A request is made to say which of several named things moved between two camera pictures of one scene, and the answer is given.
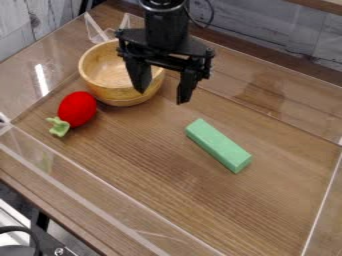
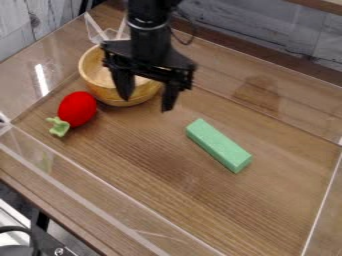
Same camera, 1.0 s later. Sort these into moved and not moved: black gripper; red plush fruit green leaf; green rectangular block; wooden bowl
Moved: black gripper
Not moved: red plush fruit green leaf; green rectangular block; wooden bowl
